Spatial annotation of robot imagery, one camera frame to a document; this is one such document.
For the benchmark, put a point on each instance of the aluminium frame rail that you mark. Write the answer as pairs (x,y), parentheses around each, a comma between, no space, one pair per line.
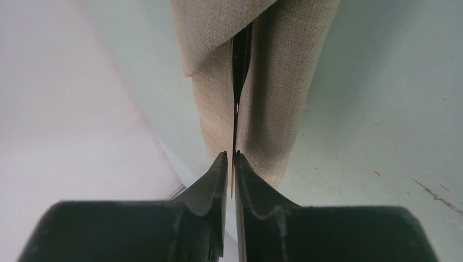
(176,192)

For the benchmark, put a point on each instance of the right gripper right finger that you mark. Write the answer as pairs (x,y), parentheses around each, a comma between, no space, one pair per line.
(273,228)

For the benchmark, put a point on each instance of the beige cloth napkin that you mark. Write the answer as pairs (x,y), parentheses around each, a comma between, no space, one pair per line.
(287,40)

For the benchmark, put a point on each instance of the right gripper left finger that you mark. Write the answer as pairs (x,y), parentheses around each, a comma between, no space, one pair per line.
(189,227)

